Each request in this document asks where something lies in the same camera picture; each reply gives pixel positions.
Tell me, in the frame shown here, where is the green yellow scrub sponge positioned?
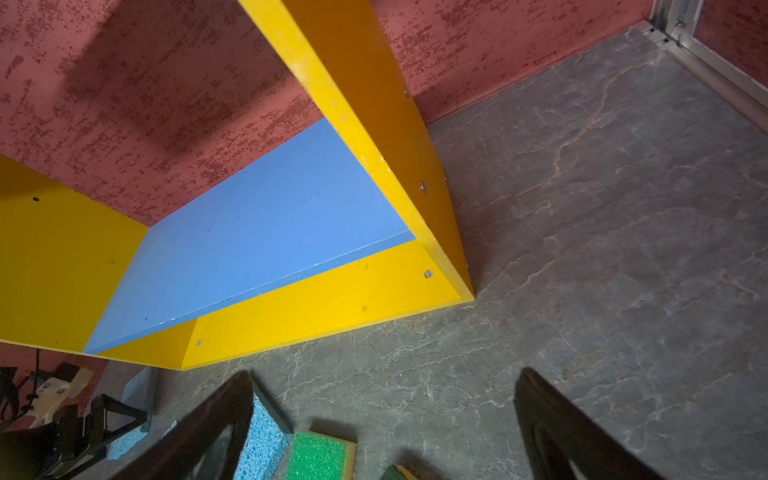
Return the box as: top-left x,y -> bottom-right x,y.
284,431 -> 357,480

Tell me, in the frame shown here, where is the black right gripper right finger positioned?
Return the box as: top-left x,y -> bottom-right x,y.
514,367 -> 661,479

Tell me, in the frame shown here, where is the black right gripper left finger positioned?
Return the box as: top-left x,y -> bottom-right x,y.
114,371 -> 254,479

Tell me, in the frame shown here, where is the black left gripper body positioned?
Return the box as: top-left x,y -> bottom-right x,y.
1,416 -> 89,479

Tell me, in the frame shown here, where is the dark green curved sponge upper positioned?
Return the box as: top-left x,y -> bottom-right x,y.
380,465 -> 418,480

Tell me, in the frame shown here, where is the yellow wooden shelf unit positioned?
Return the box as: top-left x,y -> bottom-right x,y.
1,1 -> 475,370

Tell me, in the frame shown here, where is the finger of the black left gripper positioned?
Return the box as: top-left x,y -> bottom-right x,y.
88,394 -> 148,447

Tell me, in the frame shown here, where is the aluminium corner frame post right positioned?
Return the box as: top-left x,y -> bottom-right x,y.
636,0 -> 767,130

